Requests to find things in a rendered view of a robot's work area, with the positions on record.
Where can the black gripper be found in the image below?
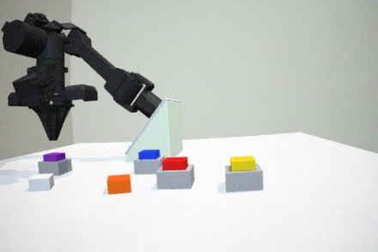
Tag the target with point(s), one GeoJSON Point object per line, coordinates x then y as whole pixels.
{"type": "Point", "coordinates": [53, 115]}

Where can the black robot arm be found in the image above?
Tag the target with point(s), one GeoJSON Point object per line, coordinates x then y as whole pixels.
{"type": "Point", "coordinates": [38, 38]}

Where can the purple button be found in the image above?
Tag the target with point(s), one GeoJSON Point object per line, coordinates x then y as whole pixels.
{"type": "Point", "coordinates": [55, 163]}

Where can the orange block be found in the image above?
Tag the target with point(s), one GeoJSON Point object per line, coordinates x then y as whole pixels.
{"type": "Point", "coordinates": [118, 184]}

